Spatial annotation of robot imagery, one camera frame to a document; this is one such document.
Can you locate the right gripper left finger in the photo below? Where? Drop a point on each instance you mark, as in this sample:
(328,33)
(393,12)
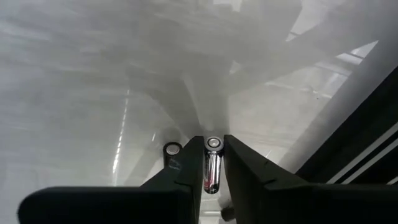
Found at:
(124,205)

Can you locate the white translucent table mat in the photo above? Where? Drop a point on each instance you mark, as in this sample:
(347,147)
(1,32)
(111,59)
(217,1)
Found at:
(62,109)

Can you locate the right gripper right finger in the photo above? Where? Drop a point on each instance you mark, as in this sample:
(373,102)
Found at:
(311,205)

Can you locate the silver battery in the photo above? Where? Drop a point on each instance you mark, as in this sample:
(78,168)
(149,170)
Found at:
(213,165)

